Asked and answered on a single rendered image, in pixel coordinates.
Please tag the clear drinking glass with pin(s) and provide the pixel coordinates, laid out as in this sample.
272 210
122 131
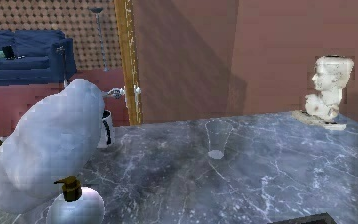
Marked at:
217 138

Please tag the yellow wooden room door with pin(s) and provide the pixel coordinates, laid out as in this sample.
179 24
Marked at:
128 60

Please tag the pale blue rounded lump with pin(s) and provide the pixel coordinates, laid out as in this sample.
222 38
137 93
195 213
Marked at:
50 143

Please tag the clear soap dispenser brown pump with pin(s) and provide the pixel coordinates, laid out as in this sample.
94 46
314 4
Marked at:
75 205

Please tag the white bust statue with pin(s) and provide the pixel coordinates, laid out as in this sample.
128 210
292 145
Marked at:
327 90

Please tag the dark blue sofa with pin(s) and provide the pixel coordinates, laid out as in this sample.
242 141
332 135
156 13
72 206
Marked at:
30 56

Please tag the black flat object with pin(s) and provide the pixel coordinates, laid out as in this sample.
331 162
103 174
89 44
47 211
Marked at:
303 220

